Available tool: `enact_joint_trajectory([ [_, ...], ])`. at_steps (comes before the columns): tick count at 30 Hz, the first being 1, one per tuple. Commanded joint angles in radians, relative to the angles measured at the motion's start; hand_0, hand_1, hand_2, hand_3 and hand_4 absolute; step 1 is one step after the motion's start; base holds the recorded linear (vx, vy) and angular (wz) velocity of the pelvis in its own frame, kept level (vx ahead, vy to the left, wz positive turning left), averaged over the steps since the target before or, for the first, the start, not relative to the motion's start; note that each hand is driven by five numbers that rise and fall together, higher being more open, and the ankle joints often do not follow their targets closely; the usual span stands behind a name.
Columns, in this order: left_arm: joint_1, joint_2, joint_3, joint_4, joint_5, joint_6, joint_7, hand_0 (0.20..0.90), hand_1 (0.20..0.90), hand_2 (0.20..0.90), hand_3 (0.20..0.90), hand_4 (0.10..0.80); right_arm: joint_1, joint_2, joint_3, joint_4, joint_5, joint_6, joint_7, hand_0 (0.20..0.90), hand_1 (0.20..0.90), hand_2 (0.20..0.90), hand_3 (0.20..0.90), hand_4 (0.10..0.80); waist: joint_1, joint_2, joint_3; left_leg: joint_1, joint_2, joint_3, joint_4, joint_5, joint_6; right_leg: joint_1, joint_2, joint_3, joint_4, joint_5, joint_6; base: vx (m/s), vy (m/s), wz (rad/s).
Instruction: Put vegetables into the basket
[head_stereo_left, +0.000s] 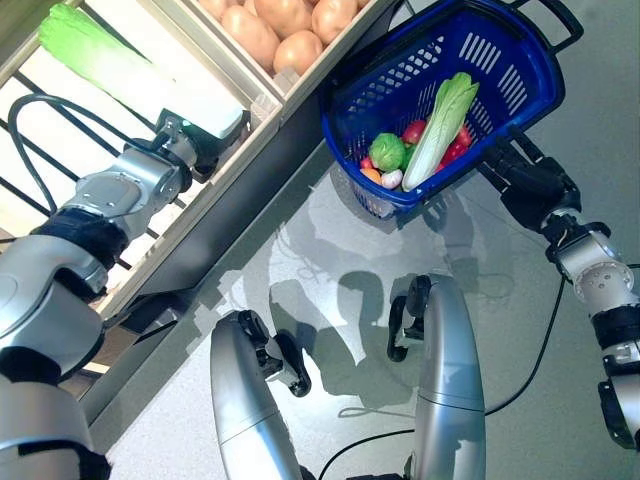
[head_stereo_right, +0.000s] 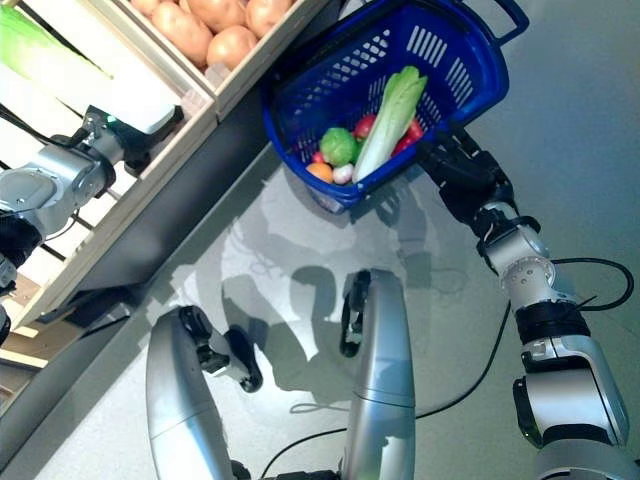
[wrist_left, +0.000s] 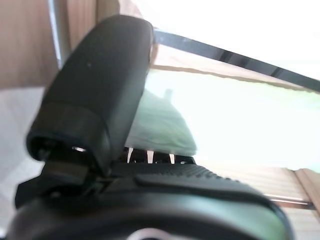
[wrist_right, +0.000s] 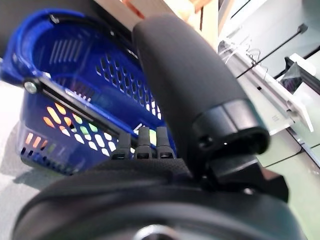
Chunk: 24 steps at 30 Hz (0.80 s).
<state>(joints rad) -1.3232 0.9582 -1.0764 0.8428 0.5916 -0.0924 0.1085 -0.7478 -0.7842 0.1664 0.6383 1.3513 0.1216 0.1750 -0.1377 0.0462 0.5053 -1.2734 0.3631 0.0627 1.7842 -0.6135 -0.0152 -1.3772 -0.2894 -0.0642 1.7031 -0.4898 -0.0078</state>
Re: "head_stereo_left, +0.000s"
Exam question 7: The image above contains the black robot left foot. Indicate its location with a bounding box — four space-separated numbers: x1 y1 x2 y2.
237 309 312 399

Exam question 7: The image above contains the wooden display shelf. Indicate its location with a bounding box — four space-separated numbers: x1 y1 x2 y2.
0 0 416 431

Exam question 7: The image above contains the round green toy lettuce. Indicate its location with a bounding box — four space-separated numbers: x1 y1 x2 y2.
368 132 407 171

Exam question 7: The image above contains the black robot right foot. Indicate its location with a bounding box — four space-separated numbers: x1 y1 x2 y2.
387 274 434 364

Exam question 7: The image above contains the red toy pepper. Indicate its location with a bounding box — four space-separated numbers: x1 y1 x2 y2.
439 142 469 164

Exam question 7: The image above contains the black robot foot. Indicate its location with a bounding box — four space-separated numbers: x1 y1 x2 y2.
237 309 312 399
387 274 434 364

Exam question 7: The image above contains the wooden slatted crate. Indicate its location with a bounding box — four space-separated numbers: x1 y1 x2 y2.
0 0 284 321
184 0 396 106

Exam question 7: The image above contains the tan potato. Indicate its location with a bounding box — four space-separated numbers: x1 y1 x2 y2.
197 0 236 19
272 29 325 76
219 4 281 64
310 0 360 46
252 0 314 40

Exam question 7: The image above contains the silver robot leg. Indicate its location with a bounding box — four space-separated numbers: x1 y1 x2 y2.
209 309 301 480
412 273 487 480

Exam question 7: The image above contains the silver robot right leg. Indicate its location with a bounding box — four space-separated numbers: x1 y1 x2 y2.
412 273 487 480

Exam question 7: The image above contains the blue plastic shopping basket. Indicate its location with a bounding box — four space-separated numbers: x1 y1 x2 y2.
318 0 585 219

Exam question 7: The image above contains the green white napa cabbage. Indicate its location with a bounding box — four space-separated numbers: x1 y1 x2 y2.
401 72 481 193
38 2 245 141

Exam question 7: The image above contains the silver robot left leg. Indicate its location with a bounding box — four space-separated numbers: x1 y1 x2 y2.
209 309 301 480

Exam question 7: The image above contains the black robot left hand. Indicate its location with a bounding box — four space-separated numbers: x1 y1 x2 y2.
152 108 252 185

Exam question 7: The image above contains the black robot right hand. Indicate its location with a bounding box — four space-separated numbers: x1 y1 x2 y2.
478 127 584 234

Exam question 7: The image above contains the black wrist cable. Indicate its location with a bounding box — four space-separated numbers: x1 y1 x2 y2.
7 94 166 211

